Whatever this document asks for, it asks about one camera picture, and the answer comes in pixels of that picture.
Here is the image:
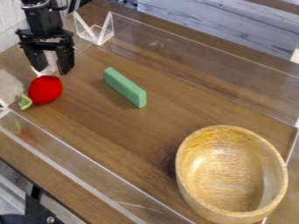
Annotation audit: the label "wooden bowl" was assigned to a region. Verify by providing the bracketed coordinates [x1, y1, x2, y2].
[175, 125, 289, 224]

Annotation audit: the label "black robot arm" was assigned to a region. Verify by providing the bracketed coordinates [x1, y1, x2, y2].
[15, 0, 75, 75]

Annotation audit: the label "clear acrylic tray walls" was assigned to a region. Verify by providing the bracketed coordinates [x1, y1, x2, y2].
[0, 12, 299, 224]

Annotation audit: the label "green rectangular block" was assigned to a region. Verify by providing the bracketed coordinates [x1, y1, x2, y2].
[105, 67, 147, 108]

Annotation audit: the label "red plush strawberry toy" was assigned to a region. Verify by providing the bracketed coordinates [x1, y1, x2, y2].
[19, 75, 63, 110]

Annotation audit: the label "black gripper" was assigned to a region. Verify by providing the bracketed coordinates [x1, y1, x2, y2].
[15, 3, 75, 75]

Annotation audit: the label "clear acrylic corner bracket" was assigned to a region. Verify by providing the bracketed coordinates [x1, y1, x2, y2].
[73, 12, 115, 46]

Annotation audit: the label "black clamp with screw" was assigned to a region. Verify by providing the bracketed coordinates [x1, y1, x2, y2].
[0, 196, 66, 224]

